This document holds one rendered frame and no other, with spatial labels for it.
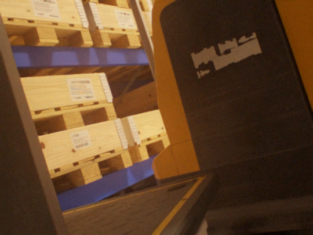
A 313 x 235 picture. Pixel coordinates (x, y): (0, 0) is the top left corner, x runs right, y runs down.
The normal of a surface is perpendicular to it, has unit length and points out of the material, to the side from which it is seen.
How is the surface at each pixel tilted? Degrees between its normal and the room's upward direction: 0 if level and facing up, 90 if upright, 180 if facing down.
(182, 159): 90
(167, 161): 90
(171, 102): 90
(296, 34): 90
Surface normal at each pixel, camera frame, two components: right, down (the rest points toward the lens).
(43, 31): 0.78, -0.27
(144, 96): -0.56, 0.16
